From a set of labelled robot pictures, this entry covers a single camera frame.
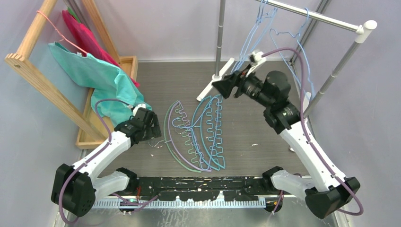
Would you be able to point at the wooden clothes rack frame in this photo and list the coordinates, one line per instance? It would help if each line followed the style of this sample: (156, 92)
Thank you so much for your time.
(90, 134)

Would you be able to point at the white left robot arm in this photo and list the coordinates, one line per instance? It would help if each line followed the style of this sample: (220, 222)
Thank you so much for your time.
(76, 188)

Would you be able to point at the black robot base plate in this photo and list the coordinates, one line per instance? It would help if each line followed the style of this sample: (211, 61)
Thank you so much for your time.
(233, 188)

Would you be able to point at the teal cloth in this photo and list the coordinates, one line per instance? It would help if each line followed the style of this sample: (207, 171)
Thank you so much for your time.
(107, 80)

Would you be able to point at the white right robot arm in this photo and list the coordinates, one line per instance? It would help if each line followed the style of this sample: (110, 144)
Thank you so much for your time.
(327, 189)

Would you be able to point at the pink hanger on rack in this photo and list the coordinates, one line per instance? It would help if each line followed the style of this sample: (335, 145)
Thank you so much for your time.
(63, 38)

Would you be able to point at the purple notched hanger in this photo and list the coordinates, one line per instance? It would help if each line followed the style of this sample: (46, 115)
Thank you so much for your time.
(178, 139)

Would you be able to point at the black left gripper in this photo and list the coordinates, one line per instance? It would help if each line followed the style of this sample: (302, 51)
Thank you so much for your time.
(153, 131)

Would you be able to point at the metal garment rack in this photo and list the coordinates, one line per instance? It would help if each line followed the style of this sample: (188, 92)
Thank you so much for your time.
(363, 31)

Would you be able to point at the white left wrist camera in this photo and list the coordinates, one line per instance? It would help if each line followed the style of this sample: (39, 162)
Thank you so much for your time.
(135, 108)

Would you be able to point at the red cloth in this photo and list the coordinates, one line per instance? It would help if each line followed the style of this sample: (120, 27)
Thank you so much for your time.
(85, 39)

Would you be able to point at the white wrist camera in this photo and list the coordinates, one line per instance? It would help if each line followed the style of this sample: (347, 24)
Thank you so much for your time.
(135, 108)
(257, 59)

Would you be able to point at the teal notched hanger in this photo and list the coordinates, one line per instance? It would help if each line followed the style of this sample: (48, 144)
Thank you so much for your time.
(203, 147)
(219, 150)

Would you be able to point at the green notched hanger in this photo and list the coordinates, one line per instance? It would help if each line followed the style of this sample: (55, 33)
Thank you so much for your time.
(168, 142)

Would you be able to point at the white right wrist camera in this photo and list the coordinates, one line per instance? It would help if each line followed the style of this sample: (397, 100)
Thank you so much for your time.
(257, 59)

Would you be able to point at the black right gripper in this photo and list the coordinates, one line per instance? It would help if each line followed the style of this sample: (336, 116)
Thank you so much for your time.
(238, 79)

